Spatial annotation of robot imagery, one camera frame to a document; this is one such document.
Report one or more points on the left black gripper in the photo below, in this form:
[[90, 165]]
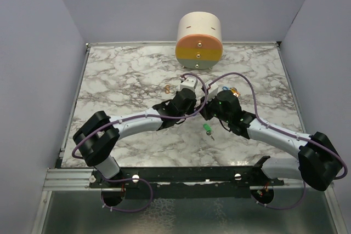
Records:
[[191, 110]]

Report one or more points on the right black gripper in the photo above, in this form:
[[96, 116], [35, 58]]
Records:
[[204, 112]]

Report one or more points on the gold carabiner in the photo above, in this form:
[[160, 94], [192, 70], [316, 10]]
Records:
[[167, 89]]

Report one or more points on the green tag key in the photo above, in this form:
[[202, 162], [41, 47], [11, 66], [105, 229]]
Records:
[[208, 130]]

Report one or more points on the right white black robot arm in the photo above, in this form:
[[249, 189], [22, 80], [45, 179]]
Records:
[[313, 158]]

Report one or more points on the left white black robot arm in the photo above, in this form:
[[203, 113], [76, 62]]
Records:
[[98, 137]]

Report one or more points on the round three-drawer storage box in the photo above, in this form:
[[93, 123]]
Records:
[[199, 41]]

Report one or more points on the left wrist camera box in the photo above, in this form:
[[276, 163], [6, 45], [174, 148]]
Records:
[[189, 83]]

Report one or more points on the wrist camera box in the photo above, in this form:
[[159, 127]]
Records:
[[211, 90], [189, 83]]

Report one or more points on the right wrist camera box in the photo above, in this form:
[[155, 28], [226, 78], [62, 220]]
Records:
[[211, 90]]

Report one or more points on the black mounting rail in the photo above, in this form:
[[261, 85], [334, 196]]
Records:
[[185, 182]]

